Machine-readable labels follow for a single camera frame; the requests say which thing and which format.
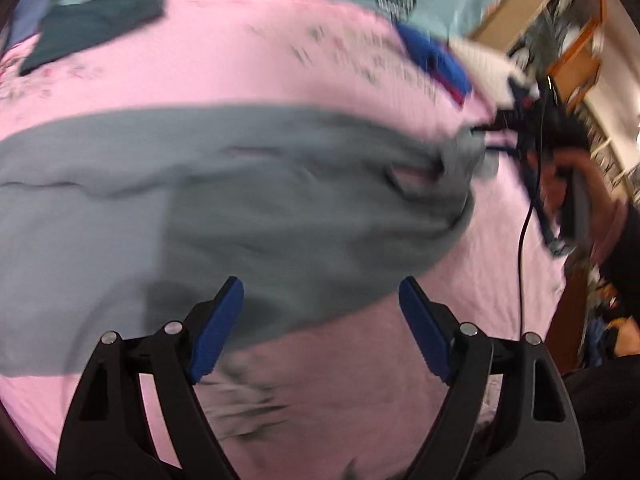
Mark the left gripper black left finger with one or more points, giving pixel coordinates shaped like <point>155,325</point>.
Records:
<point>135,414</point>

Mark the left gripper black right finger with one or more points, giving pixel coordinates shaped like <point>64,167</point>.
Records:
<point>506,415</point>

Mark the grey fleece pants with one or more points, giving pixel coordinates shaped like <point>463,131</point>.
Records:
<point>123,221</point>

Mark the person's right hand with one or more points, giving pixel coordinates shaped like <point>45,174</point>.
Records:
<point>607,214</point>

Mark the blue folded cloth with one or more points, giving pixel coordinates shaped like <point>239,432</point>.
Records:
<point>435,59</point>

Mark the wooden shelf unit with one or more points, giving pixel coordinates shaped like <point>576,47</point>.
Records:
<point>590,48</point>

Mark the pink floral bed sheet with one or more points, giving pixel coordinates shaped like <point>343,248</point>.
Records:
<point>350,397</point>

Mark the dark teal folded garment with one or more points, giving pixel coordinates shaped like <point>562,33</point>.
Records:
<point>66,30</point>

